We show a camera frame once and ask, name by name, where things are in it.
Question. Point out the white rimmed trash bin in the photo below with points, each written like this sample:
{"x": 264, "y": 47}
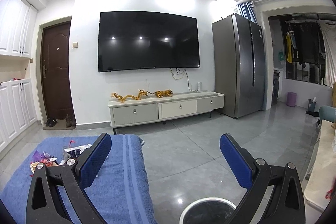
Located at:
{"x": 212, "y": 210}

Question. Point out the blue white milk carton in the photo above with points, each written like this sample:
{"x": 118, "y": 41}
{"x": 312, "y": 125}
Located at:
{"x": 74, "y": 152}

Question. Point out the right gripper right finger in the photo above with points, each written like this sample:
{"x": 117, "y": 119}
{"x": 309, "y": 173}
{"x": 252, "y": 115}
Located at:
{"x": 285, "y": 205}

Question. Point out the large black wall television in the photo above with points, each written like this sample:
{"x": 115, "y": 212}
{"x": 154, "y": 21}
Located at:
{"x": 129, "y": 40}

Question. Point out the brown candy bag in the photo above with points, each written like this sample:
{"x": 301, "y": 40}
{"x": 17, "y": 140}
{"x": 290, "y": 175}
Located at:
{"x": 44, "y": 158}

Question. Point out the beige marble side table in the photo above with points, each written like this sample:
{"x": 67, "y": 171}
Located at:
{"x": 323, "y": 173}

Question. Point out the purple small bin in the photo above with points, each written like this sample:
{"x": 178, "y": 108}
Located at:
{"x": 291, "y": 99}

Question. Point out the blue towel table cover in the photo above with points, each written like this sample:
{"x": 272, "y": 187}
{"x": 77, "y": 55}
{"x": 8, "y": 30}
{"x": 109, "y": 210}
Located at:
{"x": 120, "y": 191}

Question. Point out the dark brown entrance door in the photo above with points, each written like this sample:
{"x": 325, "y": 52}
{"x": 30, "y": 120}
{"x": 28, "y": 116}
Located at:
{"x": 55, "y": 71}

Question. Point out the white wall cabinets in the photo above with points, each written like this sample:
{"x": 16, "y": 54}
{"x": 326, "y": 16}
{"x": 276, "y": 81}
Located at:
{"x": 17, "y": 104}

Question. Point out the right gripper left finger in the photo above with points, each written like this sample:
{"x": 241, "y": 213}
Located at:
{"x": 45, "y": 204}

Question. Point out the white grey TV cabinet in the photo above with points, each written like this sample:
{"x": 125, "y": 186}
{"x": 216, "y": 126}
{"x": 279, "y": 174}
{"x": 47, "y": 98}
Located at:
{"x": 152, "y": 109}

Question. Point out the golden dragon ornament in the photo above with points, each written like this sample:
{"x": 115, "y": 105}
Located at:
{"x": 143, "y": 93}

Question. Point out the grey double door refrigerator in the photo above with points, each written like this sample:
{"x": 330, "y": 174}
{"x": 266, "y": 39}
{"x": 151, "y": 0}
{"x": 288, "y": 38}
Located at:
{"x": 240, "y": 68}

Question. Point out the dark shoes by door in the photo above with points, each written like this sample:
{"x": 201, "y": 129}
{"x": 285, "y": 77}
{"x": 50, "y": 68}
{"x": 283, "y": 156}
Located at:
{"x": 67, "y": 122}

